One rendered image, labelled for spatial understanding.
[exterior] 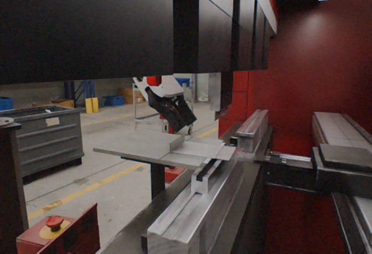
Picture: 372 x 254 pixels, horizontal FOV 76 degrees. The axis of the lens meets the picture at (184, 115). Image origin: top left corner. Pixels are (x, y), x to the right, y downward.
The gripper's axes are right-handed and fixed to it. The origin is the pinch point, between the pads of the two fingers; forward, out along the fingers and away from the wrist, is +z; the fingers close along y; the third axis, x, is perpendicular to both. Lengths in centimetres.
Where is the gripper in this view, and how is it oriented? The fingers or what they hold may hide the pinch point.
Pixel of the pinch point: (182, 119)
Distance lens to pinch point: 54.3
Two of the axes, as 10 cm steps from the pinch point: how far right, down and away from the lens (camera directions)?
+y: 4.1, -1.8, 8.9
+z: 5.9, 8.0, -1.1
